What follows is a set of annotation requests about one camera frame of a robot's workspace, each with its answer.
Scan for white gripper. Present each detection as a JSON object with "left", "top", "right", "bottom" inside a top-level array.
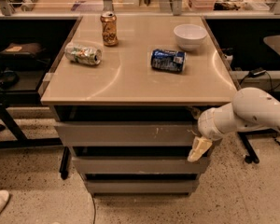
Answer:
[{"left": 187, "top": 106, "right": 227, "bottom": 162}]

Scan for grey top drawer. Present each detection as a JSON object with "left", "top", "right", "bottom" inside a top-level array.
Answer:
[{"left": 55, "top": 121, "right": 200, "bottom": 147}]

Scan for grey drawer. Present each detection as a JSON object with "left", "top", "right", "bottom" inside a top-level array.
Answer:
[
  {"left": 55, "top": 121, "right": 200, "bottom": 147},
  {"left": 72, "top": 157, "right": 209, "bottom": 175},
  {"left": 84, "top": 180, "right": 199, "bottom": 194}
]

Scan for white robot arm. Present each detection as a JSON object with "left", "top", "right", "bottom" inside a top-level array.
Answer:
[{"left": 188, "top": 87, "right": 280, "bottom": 162}]

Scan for grey drawer cabinet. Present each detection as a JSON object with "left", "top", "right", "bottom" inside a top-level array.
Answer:
[{"left": 41, "top": 15, "right": 236, "bottom": 182}]

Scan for grey bottom drawer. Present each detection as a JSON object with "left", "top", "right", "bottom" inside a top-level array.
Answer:
[{"left": 84, "top": 180, "right": 199, "bottom": 194}]

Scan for grey middle drawer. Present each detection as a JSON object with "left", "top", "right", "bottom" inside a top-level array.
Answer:
[{"left": 72, "top": 157, "right": 209, "bottom": 175}]

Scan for blue pepsi can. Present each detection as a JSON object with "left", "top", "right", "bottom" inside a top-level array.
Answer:
[{"left": 150, "top": 49, "right": 186, "bottom": 73}]

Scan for black power adapter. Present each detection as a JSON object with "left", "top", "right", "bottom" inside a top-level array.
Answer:
[{"left": 248, "top": 67, "right": 266, "bottom": 77}]

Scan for white ceramic bowl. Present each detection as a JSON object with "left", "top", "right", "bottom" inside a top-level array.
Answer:
[{"left": 174, "top": 24, "right": 207, "bottom": 51}]

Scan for crushed green white can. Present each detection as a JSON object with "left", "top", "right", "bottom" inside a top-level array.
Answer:
[{"left": 64, "top": 43, "right": 102, "bottom": 65}]

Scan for upright gold soda can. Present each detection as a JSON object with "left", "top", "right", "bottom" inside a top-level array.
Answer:
[{"left": 100, "top": 11, "right": 119, "bottom": 47}]

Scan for black headphones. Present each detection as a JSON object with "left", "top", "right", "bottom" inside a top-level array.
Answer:
[{"left": 0, "top": 70, "right": 20, "bottom": 89}]

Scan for black floor cable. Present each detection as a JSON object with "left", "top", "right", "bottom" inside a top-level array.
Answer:
[{"left": 91, "top": 193, "right": 97, "bottom": 224}]

